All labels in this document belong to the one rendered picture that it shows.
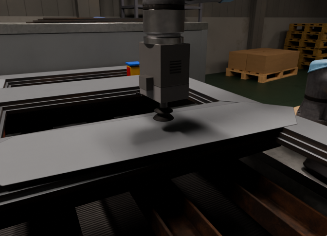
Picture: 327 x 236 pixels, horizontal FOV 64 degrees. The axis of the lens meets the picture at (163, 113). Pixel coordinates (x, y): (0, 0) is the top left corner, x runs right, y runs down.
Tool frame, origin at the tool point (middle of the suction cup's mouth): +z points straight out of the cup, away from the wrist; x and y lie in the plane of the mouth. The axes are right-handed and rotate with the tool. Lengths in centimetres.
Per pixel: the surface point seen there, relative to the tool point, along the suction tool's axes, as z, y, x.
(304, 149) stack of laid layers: 5.0, 18.2, 21.5
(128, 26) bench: -16, -81, 29
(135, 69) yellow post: 1, -59, 22
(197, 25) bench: -16, -78, 70
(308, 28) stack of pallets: 0, -296, 546
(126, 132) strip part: 2.7, -3.0, -7.2
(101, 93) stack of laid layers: 3.8, -37.7, -0.6
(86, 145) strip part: 2.7, -1.1, -15.8
